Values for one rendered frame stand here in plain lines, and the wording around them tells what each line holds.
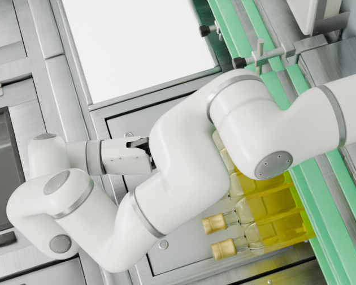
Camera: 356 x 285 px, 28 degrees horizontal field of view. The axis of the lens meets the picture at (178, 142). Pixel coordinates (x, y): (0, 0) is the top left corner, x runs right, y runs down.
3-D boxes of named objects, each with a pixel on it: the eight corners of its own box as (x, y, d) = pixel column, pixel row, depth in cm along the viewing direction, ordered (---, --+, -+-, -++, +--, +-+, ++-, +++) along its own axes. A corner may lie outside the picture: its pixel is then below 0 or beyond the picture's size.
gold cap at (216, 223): (220, 212, 145) (200, 219, 145) (222, 211, 142) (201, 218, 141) (226, 229, 145) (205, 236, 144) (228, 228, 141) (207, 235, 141)
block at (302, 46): (316, 56, 152) (286, 65, 151) (322, 30, 143) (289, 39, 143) (323, 69, 150) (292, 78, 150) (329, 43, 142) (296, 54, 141)
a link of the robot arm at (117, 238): (124, 195, 99) (45, 248, 102) (181, 257, 104) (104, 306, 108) (124, 150, 111) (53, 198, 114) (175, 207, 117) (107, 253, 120)
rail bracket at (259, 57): (285, 70, 153) (230, 87, 152) (291, 24, 138) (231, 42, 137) (290, 81, 151) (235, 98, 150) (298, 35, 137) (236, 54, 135)
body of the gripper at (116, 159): (101, 183, 154) (153, 179, 153) (94, 163, 145) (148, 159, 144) (101, 152, 157) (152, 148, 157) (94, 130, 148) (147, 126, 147)
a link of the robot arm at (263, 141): (345, 165, 103) (243, 199, 101) (305, 103, 111) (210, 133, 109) (352, 121, 96) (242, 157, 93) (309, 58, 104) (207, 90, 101)
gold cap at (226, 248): (229, 233, 141) (208, 240, 140) (235, 245, 138) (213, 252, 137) (232, 246, 143) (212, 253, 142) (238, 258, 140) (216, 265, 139)
